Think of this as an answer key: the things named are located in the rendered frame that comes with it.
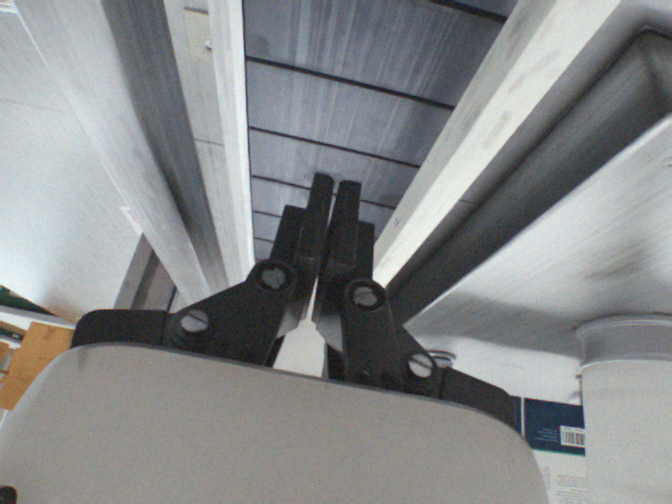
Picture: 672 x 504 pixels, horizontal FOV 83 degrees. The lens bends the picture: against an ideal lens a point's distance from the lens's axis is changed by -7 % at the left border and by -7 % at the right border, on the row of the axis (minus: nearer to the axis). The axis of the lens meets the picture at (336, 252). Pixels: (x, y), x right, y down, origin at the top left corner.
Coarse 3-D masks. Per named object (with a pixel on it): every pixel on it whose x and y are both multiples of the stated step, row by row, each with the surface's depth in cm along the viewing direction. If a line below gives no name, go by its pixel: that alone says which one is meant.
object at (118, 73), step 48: (48, 0) 4; (96, 0) 4; (144, 0) 5; (48, 48) 5; (96, 48) 4; (144, 48) 5; (96, 96) 5; (144, 96) 5; (96, 144) 6; (144, 144) 6; (192, 144) 8; (144, 192) 7; (192, 192) 9; (192, 240) 9; (192, 288) 13
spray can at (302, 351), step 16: (304, 320) 30; (288, 336) 29; (304, 336) 29; (320, 336) 30; (288, 352) 29; (304, 352) 29; (320, 352) 30; (288, 368) 28; (304, 368) 29; (320, 368) 30
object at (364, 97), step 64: (256, 0) 12; (320, 0) 12; (384, 0) 12; (448, 0) 12; (512, 0) 11; (256, 64) 14; (320, 64) 14; (384, 64) 14; (448, 64) 13; (256, 128) 18; (320, 128) 17; (384, 128) 17; (256, 192) 23; (384, 192) 21; (256, 256) 31
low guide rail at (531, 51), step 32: (544, 0) 8; (576, 0) 7; (608, 0) 7; (512, 32) 9; (544, 32) 8; (576, 32) 8; (512, 64) 9; (544, 64) 9; (480, 96) 11; (512, 96) 10; (448, 128) 13; (480, 128) 11; (512, 128) 11; (448, 160) 13; (480, 160) 12; (416, 192) 16; (448, 192) 14; (416, 224) 16; (384, 256) 19
